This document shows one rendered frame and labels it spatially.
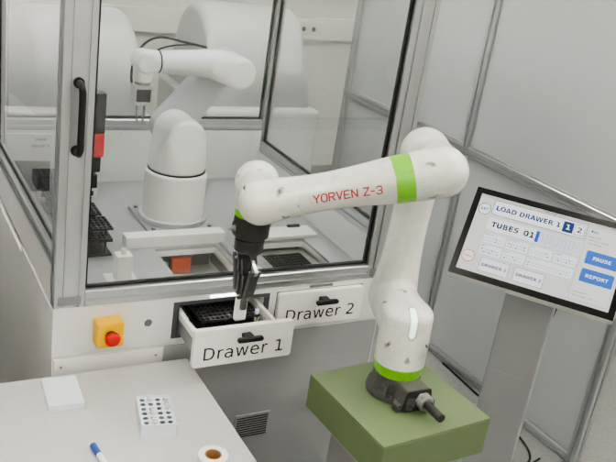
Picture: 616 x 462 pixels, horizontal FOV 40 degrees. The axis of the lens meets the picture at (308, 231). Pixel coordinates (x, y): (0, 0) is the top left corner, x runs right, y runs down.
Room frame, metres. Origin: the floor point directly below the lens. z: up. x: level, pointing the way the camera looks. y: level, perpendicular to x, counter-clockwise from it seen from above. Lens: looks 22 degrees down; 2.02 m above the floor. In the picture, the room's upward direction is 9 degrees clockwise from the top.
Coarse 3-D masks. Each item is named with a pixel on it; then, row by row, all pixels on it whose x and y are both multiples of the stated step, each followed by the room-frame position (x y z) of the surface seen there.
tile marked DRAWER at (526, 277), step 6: (516, 270) 2.46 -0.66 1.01; (522, 270) 2.46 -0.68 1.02; (528, 270) 2.45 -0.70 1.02; (516, 276) 2.45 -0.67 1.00; (522, 276) 2.44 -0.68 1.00; (528, 276) 2.44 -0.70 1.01; (534, 276) 2.44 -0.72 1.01; (540, 276) 2.44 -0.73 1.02; (522, 282) 2.43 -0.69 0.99; (528, 282) 2.43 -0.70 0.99; (534, 282) 2.42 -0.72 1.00; (540, 282) 2.42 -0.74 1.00; (540, 288) 2.41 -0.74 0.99
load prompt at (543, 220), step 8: (496, 200) 2.63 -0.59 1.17; (496, 208) 2.61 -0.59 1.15; (504, 208) 2.61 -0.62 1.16; (512, 208) 2.61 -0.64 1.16; (520, 208) 2.60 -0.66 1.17; (504, 216) 2.59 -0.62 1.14; (512, 216) 2.59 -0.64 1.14; (520, 216) 2.58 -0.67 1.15; (528, 216) 2.58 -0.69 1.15; (536, 216) 2.57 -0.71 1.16; (544, 216) 2.57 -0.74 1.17; (552, 216) 2.57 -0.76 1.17; (528, 224) 2.56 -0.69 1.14; (536, 224) 2.56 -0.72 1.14; (544, 224) 2.55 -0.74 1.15; (552, 224) 2.55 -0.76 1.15; (560, 224) 2.54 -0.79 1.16; (568, 224) 2.54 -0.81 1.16; (576, 224) 2.54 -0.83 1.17; (584, 224) 2.53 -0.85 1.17; (560, 232) 2.53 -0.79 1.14; (568, 232) 2.52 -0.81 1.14; (576, 232) 2.52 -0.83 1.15; (584, 232) 2.51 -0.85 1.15
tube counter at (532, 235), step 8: (528, 232) 2.54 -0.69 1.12; (536, 232) 2.54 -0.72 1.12; (544, 232) 2.53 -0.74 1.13; (528, 240) 2.52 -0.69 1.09; (536, 240) 2.52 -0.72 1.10; (544, 240) 2.51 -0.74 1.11; (552, 240) 2.51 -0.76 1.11; (560, 240) 2.51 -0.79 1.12; (568, 240) 2.50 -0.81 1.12; (576, 240) 2.50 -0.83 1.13; (560, 248) 2.49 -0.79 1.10; (568, 248) 2.48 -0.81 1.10; (576, 248) 2.48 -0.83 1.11
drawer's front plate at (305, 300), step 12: (324, 288) 2.30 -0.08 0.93; (336, 288) 2.31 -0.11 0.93; (348, 288) 2.32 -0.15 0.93; (360, 288) 2.35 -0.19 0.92; (288, 300) 2.22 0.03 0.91; (300, 300) 2.24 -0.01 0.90; (312, 300) 2.26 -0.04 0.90; (348, 300) 2.33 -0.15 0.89; (360, 300) 2.35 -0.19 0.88; (276, 312) 2.21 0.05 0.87; (288, 312) 2.22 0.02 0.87; (312, 312) 2.26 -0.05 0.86; (324, 312) 2.29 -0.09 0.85; (336, 312) 2.31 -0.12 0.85; (348, 312) 2.33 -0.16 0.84; (300, 324) 2.25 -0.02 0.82
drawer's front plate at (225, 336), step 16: (272, 320) 2.04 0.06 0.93; (288, 320) 2.06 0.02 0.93; (192, 336) 1.93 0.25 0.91; (208, 336) 1.93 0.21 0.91; (224, 336) 1.96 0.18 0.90; (240, 336) 1.98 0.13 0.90; (272, 336) 2.03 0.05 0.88; (288, 336) 2.06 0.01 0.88; (192, 352) 1.92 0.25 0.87; (208, 352) 1.94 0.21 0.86; (224, 352) 1.96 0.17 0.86; (272, 352) 2.04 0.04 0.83; (288, 352) 2.06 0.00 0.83
